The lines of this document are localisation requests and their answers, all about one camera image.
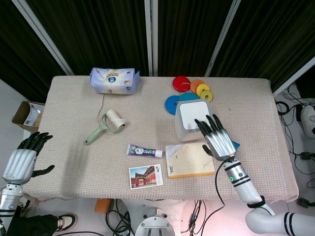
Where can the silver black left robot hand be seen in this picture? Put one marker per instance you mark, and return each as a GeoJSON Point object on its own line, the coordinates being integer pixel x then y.
{"type": "Point", "coordinates": [19, 164]}

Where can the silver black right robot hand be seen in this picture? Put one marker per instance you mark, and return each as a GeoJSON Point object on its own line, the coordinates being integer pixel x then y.
{"type": "Point", "coordinates": [220, 143]}

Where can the blue snack wrapper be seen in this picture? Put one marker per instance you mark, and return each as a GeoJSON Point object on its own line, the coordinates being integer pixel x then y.
{"type": "Point", "coordinates": [236, 144]}

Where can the grey white square container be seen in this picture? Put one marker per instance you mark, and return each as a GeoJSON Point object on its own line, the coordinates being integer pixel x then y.
{"type": "Point", "coordinates": [189, 115]}

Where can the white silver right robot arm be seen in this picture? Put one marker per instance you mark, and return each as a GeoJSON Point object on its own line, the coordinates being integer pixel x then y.
{"type": "Point", "coordinates": [246, 186]}

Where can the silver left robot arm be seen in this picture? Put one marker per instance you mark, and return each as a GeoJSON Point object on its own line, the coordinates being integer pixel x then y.
{"type": "Point", "coordinates": [9, 199]}

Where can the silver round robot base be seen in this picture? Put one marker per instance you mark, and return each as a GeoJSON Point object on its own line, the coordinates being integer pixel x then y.
{"type": "Point", "coordinates": [153, 223]}

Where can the worn cream book yellow spine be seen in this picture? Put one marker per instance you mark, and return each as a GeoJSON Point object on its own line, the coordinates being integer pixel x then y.
{"type": "Point", "coordinates": [189, 159]}

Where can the open cardboard box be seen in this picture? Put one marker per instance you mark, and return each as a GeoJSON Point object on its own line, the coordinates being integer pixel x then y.
{"type": "Point", "coordinates": [24, 115]}

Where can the beige waffle tablecloth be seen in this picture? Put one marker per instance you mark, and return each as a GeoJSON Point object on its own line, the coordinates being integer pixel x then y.
{"type": "Point", "coordinates": [73, 169]}

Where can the black trouser leg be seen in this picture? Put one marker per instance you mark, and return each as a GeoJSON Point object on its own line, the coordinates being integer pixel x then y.
{"type": "Point", "coordinates": [32, 225]}

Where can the black white sneaker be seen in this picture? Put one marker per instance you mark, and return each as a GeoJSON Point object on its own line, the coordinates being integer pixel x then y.
{"type": "Point", "coordinates": [66, 221]}

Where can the purple white toothpaste tube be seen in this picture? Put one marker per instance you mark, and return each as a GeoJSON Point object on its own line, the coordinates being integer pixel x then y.
{"type": "Point", "coordinates": [140, 150]}

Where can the red palace postcard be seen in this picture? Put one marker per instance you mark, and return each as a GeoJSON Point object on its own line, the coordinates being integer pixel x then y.
{"type": "Point", "coordinates": [145, 177]}

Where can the small orange box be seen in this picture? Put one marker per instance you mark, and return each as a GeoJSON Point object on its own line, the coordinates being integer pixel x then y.
{"type": "Point", "coordinates": [102, 205]}

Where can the white shoe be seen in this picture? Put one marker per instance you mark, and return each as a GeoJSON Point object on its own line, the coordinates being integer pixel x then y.
{"type": "Point", "coordinates": [308, 118]}

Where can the dark green partition panel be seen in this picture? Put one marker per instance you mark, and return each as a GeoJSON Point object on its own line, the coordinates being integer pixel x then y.
{"type": "Point", "coordinates": [189, 34]}
{"type": "Point", "coordinates": [270, 37]}
{"type": "Point", "coordinates": [22, 61]}
{"type": "Point", "coordinates": [98, 32]}

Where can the pale blue tissue pack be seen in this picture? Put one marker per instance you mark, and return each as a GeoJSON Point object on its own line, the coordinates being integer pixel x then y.
{"type": "Point", "coordinates": [112, 82]}

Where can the white partition frame post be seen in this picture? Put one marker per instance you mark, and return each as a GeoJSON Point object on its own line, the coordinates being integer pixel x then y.
{"type": "Point", "coordinates": [221, 41]}
{"type": "Point", "coordinates": [41, 34]}
{"type": "Point", "coordinates": [292, 76]}
{"type": "Point", "coordinates": [151, 37]}

